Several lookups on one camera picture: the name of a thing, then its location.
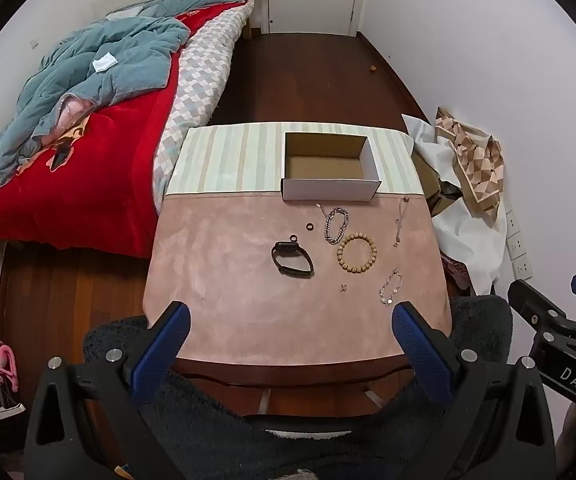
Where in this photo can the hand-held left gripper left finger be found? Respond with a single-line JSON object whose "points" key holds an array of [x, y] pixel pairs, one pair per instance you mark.
{"points": [[160, 345]]}

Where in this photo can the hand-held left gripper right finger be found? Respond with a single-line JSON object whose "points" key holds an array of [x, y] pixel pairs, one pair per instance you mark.
{"points": [[420, 350]]}

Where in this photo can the black watch band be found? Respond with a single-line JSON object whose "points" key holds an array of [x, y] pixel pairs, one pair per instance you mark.
{"points": [[281, 246]]}

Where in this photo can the person's right forearm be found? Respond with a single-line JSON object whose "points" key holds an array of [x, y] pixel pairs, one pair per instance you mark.
{"points": [[574, 435]]}

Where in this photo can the white power strip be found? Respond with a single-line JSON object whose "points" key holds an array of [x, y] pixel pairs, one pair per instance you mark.
{"points": [[515, 245]]}

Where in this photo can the dark red patterned cloth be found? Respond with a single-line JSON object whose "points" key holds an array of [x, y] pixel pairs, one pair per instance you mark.
{"points": [[455, 272]]}

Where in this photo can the white cloth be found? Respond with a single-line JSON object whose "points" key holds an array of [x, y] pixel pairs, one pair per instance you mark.
{"points": [[468, 240]]}

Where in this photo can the pink and striped table cloth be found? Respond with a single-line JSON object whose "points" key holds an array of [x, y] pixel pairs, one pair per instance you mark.
{"points": [[248, 310]]}

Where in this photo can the person's dark fleece clothing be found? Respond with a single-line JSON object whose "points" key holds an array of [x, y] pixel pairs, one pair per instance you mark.
{"points": [[217, 420]]}

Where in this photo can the dark wooden table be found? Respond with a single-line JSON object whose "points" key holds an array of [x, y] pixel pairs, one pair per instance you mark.
{"points": [[293, 375]]}

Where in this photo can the brown geometric patterned scarf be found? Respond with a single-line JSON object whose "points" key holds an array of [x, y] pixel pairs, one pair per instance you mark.
{"points": [[478, 160]]}

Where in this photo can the pink shoes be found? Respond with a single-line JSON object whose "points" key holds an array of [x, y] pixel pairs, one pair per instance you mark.
{"points": [[5, 365]]}

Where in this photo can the bed with red cover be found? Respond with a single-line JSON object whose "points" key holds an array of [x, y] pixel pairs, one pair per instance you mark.
{"points": [[92, 185]]}

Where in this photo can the checkered bed sheet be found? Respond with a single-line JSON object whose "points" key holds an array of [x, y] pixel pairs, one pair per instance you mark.
{"points": [[197, 85]]}

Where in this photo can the blue-grey quilt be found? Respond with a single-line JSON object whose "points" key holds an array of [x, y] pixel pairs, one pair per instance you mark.
{"points": [[92, 90]]}

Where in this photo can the white fabric tag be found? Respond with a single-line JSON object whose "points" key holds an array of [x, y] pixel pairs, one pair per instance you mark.
{"points": [[103, 62]]}

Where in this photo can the white wall socket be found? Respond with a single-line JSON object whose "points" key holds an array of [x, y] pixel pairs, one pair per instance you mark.
{"points": [[521, 267], [511, 222]]}

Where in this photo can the wooden bed frame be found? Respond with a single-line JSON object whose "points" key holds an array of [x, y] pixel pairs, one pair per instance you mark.
{"points": [[250, 20]]}

